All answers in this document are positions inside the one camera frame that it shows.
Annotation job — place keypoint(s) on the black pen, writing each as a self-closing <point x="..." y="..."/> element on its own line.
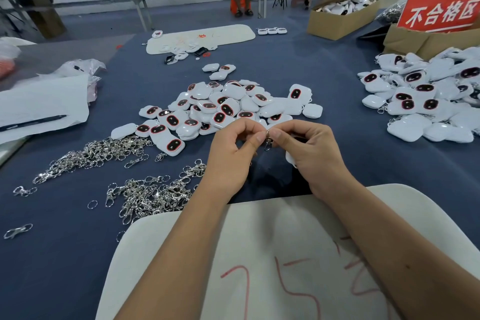
<point x="31" y="122"/>

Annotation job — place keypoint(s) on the white plastic tag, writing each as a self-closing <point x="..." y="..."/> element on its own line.
<point x="290" y="158"/>

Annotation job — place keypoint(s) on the orange bag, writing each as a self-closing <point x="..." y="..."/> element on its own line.
<point x="6" y="68"/>

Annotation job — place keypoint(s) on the person's left forearm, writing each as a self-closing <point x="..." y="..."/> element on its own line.
<point x="172" y="263"/>

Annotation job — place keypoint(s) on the person's right hand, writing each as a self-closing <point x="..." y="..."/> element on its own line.
<point x="315" y="158"/>

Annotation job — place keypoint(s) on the long white foam board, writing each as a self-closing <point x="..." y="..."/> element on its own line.
<point x="234" y="33"/>

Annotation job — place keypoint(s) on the person's left hand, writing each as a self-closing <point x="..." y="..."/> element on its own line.
<point x="229" y="162"/>

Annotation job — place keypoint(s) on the open cardboard box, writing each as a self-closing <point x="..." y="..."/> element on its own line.
<point x="335" y="27"/>

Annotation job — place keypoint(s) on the small white plastic part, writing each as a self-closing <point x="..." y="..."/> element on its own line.
<point x="272" y="31"/>
<point x="262" y="31"/>
<point x="282" y="31"/>

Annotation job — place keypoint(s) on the white foam board red marks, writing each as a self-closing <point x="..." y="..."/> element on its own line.
<point x="277" y="241"/>

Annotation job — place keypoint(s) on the person's right forearm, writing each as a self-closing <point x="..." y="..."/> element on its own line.
<point x="401" y="256"/>

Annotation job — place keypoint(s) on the white paper sheet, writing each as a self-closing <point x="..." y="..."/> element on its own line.
<point x="41" y="100"/>

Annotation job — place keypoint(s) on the flat brown cardboard box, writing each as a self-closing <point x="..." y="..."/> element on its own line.
<point x="412" y="43"/>

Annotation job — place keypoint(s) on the white plastic bag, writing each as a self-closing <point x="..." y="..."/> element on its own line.
<point x="13" y="44"/>

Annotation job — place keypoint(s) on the red sign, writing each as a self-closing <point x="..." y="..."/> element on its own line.
<point x="441" y="12"/>

